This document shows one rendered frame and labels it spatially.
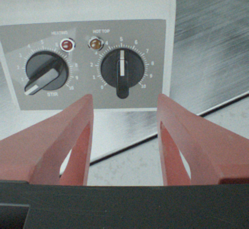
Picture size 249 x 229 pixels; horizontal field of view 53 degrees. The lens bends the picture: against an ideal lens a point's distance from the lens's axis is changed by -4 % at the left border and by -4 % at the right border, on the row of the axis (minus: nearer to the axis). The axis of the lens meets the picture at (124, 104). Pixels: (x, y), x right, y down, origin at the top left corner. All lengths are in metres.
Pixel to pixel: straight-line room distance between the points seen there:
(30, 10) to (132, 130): 0.13
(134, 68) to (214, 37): 0.10
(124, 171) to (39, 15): 0.16
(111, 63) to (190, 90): 0.09
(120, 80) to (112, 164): 0.10
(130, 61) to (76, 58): 0.04
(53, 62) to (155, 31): 0.07
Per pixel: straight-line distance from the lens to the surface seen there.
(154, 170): 0.26
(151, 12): 0.18
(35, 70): 0.20
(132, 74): 0.19
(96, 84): 0.20
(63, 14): 0.18
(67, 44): 0.19
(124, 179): 0.26
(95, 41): 0.18
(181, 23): 0.25
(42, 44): 0.19
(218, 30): 0.26
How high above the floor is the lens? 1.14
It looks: 85 degrees down
